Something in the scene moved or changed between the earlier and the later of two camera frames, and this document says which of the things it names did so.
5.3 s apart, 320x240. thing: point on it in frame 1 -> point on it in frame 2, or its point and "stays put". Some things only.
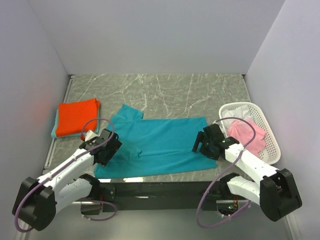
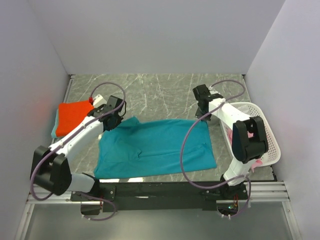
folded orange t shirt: x=75 y=118 stays put
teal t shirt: x=154 y=146 stays put
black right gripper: x=201 y=138 -> x=198 y=114
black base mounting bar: x=152 y=196 stays put
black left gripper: x=113 y=148 -> x=119 y=119
